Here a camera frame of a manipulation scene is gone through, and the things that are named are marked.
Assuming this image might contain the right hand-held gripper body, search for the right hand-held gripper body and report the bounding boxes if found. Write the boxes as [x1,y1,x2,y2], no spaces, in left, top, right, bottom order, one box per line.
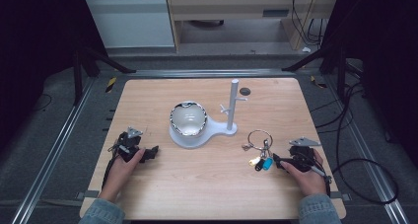
[288,136,325,175]

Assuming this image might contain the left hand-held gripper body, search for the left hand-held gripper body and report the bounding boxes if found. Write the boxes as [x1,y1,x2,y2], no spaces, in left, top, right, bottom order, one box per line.
[115,126,146,163]

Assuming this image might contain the key ring with keys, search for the key ring with keys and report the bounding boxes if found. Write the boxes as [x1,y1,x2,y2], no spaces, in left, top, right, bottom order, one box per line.
[242,128,275,173]

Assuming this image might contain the person's right hand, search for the person's right hand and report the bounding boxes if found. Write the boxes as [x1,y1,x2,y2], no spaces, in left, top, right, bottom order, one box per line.
[280,149,328,197]

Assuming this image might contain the person's left hand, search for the person's left hand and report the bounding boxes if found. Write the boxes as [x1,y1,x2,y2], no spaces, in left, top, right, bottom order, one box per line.
[99,147,146,204]

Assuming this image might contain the shiny silver bowl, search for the shiny silver bowl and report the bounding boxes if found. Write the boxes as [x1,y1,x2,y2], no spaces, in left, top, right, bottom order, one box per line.
[169,101,209,138]

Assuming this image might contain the yellow black tape strip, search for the yellow black tape strip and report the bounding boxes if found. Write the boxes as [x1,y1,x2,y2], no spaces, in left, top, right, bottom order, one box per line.
[104,76,118,94]
[310,75,328,90]

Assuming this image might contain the white stand with pegs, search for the white stand with pegs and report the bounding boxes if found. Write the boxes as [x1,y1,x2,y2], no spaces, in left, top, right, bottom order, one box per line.
[168,78,249,150]

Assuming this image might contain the black metal stand leg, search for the black metal stand leg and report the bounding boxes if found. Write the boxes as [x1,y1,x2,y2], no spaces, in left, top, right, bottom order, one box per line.
[281,44,349,104]
[72,45,138,108]

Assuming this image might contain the white cabinet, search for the white cabinet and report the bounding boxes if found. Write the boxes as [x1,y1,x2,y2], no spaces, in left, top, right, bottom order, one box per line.
[84,0,175,49]

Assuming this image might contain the left hand-held gripper cable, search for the left hand-held gripper cable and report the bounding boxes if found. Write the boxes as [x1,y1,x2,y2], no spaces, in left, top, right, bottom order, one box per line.
[101,141,123,189]

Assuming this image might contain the hand-held gripper cable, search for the hand-held gripper cable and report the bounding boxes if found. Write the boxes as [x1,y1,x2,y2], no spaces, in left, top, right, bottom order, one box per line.
[101,141,123,189]
[310,156,333,197]

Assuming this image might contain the right hand-held gripper cable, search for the right hand-held gripper cable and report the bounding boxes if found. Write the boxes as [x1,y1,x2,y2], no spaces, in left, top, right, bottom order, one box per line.
[310,156,333,197]

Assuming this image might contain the metal floor rail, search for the metal floor rail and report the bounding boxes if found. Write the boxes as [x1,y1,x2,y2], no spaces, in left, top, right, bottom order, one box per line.
[9,76,97,224]
[126,68,299,79]
[323,75,412,224]

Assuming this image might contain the thin black floor cable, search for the thin black floor cable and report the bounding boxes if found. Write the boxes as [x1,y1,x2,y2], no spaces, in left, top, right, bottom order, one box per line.
[32,93,53,113]

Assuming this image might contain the black hanging cables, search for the black hanging cables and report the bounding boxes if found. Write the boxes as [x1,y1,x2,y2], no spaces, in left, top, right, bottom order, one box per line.
[291,0,328,48]

